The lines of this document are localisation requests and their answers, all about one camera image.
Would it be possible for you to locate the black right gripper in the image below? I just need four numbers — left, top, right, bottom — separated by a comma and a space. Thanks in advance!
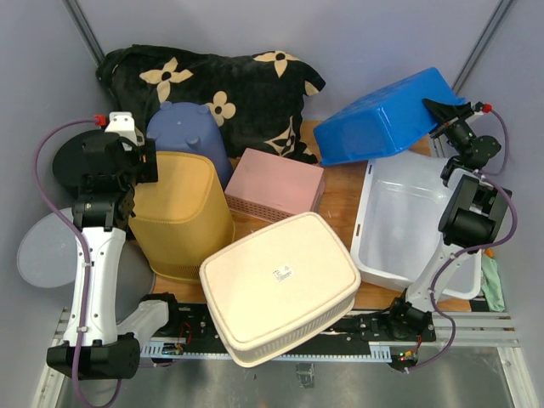
416, 102, 475, 160

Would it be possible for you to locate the blue bucket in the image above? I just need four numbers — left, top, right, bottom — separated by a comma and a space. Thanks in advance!
146, 101, 233, 189

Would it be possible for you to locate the yellow slatted basket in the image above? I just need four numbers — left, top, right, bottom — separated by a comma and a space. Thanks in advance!
129, 151, 235, 283

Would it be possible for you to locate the black large bucket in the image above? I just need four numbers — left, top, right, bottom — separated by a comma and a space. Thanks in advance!
52, 129, 105, 197

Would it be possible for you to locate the blue rimmed white tub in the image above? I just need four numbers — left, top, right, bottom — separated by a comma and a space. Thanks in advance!
350, 150, 481, 301

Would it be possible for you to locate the pink small tray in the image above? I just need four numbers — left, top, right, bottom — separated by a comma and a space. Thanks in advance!
224, 149, 326, 223

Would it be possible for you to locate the grey bucket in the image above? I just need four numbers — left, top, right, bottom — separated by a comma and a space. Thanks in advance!
17, 213, 155, 322

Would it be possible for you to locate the beige perforated basket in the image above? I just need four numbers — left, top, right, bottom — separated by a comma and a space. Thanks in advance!
199, 212, 361, 368

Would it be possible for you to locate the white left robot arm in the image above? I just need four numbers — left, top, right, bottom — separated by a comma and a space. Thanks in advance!
46, 131, 182, 380

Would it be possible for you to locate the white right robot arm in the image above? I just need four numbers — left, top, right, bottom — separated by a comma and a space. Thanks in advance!
385, 99, 511, 340

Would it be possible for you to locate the black floral pillow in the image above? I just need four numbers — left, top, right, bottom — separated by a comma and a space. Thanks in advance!
95, 44, 326, 164

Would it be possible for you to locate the green cloth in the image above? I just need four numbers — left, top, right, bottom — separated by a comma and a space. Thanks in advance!
481, 250, 506, 312

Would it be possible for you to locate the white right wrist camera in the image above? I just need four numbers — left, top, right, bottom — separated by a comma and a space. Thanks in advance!
464, 102, 493, 123

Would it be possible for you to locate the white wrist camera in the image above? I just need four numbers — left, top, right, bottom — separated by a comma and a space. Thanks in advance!
464, 102, 493, 123
93, 111, 145, 146

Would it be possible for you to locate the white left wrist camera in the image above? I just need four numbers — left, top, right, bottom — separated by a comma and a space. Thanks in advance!
93, 111, 145, 146

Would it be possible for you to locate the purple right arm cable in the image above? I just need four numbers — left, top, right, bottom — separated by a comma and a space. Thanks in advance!
403, 108, 519, 375

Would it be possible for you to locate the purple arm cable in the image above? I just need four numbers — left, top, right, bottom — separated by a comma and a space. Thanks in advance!
403, 108, 519, 375
33, 118, 141, 408

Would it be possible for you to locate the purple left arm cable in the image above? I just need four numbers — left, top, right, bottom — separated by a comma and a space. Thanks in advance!
33, 118, 141, 408

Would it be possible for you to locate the right aluminium frame rail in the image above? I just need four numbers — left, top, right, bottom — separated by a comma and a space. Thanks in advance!
452, 0, 517, 94

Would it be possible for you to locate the aluminium frame rail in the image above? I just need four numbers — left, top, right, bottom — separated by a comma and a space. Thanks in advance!
61, 0, 105, 66
452, 0, 517, 94

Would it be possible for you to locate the black mounting rail plate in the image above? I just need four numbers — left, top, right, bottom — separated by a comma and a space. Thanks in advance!
142, 303, 436, 359

